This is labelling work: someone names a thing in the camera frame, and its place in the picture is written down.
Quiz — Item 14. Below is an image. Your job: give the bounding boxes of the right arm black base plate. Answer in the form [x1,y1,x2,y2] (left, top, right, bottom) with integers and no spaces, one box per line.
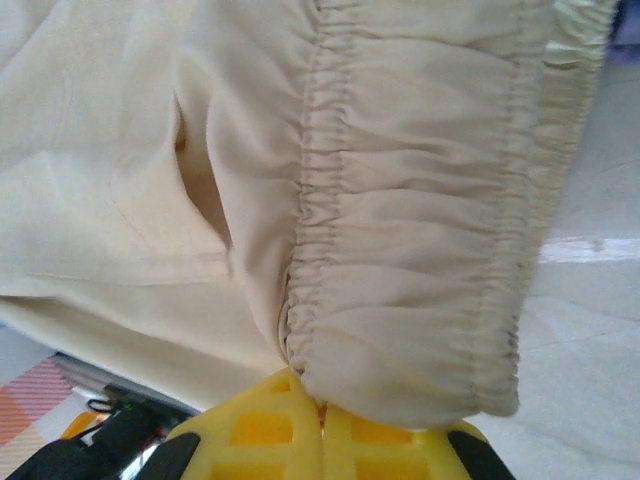
[87,382,161,421]

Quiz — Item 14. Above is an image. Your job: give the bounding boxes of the beige trousers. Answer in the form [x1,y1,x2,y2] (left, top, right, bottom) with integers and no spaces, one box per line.
[0,0,619,434]

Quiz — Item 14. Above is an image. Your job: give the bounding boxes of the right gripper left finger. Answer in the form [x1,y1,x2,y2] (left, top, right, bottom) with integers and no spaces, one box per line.
[144,368,325,480]

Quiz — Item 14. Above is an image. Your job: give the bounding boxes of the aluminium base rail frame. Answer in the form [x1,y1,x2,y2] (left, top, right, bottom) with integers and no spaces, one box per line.
[49,351,201,416]

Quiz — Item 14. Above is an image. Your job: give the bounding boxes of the purple T-shirt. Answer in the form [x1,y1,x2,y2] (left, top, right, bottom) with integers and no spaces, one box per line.
[602,0,640,69]

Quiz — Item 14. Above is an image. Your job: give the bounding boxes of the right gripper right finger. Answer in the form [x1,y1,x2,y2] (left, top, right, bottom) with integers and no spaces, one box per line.
[321,402,517,480]

